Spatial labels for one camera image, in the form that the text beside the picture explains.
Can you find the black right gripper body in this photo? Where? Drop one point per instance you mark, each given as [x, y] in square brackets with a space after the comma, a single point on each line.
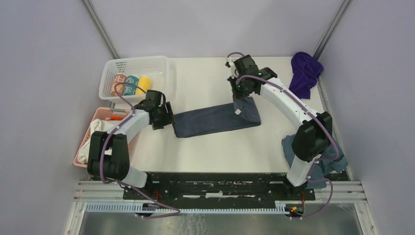
[239, 89]

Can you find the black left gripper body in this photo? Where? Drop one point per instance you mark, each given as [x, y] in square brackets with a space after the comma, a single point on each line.
[164, 118]

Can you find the dark grey towel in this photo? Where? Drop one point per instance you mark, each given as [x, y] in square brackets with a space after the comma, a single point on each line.
[240, 114]

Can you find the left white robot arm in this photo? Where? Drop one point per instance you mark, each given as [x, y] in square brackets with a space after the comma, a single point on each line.
[109, 149]

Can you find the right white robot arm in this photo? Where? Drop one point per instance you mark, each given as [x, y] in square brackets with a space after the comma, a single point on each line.
[314, 129]

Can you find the yellow rolled towel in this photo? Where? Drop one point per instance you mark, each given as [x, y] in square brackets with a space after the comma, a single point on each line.
[144, 84]

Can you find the teal patterned rolled towel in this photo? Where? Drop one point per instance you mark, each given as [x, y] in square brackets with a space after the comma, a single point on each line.
[131, 85]

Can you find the white plastic basket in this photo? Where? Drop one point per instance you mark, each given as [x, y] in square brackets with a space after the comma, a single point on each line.
[154, 67]

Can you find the orange item in basket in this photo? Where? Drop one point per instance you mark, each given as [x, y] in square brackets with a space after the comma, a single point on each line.
[116, 118]

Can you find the orange patterned rolled towel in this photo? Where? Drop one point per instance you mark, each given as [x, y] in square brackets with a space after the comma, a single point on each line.
[118, 84]

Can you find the purple towel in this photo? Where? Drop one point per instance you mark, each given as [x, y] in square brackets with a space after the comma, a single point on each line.
[306, 72]

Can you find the white cloth in basket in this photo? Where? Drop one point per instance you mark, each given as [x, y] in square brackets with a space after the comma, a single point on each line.
[95, 125]

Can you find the teal blue towel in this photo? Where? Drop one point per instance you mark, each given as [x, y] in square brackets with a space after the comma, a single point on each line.
[322, 168]

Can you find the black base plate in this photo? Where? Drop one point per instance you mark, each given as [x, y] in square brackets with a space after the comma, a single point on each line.
[217, 190]

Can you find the left corner metal rail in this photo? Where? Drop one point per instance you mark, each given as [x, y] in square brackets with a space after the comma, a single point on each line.
[100, 28]

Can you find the corner metal rail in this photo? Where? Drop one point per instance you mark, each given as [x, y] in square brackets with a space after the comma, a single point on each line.
[100, 28]
[330, 30]

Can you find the aluminium frame rails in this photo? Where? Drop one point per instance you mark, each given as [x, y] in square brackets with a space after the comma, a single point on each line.
[341, 208]

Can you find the right corner metal rail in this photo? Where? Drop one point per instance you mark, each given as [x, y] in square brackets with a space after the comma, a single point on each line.
[330, 30]

